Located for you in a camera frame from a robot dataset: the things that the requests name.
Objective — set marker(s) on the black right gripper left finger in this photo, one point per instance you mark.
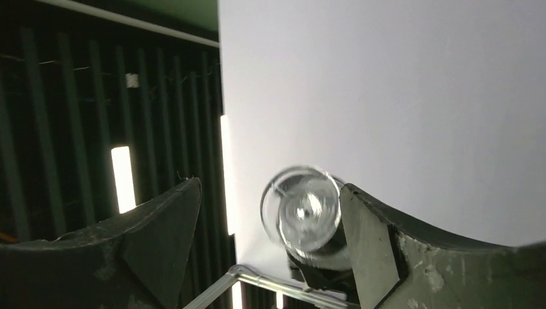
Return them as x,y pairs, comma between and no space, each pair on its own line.
132,260

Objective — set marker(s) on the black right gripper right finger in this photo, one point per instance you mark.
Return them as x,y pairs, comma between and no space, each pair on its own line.
399,261

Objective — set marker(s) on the clear glass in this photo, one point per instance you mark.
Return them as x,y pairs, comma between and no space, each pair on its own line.
300,210

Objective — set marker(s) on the ceiling light strip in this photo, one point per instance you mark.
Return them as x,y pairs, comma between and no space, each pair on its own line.
124,185
230,197

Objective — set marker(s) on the aluminium frame rail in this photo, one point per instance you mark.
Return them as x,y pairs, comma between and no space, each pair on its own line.
245,274

